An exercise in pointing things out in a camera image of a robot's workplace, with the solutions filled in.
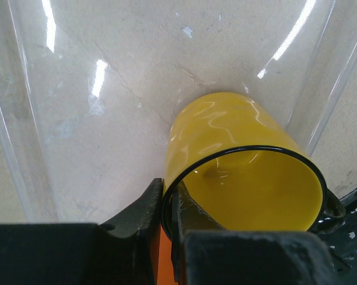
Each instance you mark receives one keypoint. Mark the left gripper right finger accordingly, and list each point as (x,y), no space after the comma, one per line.
(205,253)

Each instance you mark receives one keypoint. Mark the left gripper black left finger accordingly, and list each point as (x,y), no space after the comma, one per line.
(122,250)

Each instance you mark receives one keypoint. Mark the yellow transparent cup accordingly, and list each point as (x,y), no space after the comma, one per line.
(244,170)

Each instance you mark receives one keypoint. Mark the orange transparent cup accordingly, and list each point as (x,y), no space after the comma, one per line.
(165,274)

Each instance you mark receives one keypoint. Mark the clear plastic tray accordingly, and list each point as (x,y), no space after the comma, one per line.
(89,91)

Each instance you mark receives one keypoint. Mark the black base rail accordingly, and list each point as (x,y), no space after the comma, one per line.
(342,242)

